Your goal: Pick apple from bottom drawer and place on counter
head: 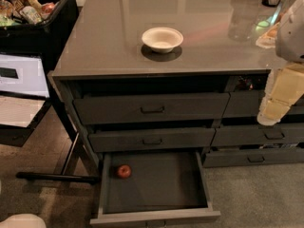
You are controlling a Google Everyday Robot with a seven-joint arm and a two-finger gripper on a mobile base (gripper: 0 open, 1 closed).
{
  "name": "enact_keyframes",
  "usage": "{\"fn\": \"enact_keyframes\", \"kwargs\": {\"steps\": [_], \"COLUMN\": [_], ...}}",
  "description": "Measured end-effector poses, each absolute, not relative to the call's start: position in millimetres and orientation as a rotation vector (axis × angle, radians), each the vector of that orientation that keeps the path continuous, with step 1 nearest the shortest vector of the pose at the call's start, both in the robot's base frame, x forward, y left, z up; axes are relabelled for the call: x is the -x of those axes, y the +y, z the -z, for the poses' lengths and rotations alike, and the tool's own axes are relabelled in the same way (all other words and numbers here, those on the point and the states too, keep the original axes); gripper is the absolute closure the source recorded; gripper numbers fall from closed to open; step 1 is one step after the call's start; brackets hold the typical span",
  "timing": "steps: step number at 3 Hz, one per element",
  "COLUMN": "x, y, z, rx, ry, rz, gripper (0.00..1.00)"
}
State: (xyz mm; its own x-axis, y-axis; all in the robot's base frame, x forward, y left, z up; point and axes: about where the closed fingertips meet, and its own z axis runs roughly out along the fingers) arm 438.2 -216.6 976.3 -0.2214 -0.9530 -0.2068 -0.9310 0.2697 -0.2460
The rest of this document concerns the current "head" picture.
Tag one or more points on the red apple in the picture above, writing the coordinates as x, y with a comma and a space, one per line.
123, 171

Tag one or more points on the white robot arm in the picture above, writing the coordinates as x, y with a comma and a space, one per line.
285, 86

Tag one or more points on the white robot base corner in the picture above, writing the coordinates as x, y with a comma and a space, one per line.
23, 221

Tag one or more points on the snack bags in drawer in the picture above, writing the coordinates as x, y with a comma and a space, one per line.
250, 83

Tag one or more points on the top right grey drawer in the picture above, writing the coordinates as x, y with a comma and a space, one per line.
247, 103

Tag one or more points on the grey drawer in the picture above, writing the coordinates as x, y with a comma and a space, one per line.
149, 139
247, 103
150, 108
256, 134
247, 157

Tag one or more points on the middle right grey drawer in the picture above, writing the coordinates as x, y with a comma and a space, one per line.
256, 134

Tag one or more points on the bottom right grey drawer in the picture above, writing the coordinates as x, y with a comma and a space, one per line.
247, 157

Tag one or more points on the middle left grey drawer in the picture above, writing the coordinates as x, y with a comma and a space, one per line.
149, 139

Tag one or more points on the open bottom left drawer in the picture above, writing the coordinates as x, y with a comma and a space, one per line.
165, 188

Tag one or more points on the grey drawer cabinet counter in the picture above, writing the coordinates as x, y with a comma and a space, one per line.
105, 56

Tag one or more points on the top left grey drawer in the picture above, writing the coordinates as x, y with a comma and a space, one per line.
150, 108

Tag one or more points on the white paper bowl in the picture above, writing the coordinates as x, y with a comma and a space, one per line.
162, 40

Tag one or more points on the black cart stand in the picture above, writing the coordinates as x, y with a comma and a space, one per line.
48, 149

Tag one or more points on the black bin of groceries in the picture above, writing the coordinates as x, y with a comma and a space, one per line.
36, 26

